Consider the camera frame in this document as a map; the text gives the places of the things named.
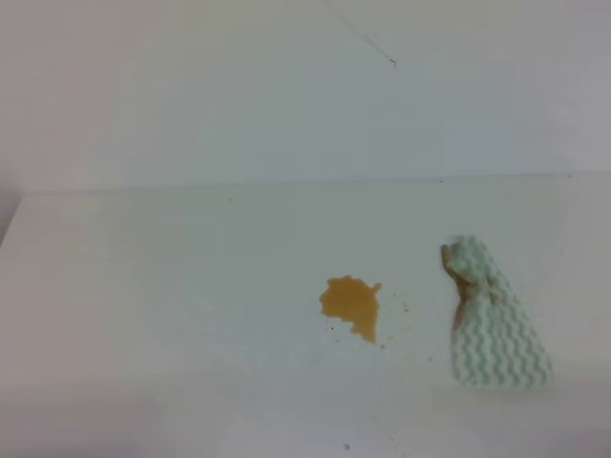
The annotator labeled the green white wavy rag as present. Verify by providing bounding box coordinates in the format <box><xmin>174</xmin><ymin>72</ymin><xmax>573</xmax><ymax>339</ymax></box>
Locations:
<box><xmin>440</xmin><ymin>235</ymin><xmax>554</xmax><ymax>389</ymax></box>

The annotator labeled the brown coffee stain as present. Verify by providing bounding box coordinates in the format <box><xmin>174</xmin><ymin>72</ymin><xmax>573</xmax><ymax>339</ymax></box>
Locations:
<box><xmin>319</xmin><ymin>275</ymin><xmax>382</xmax><ymax>344</ymax></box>

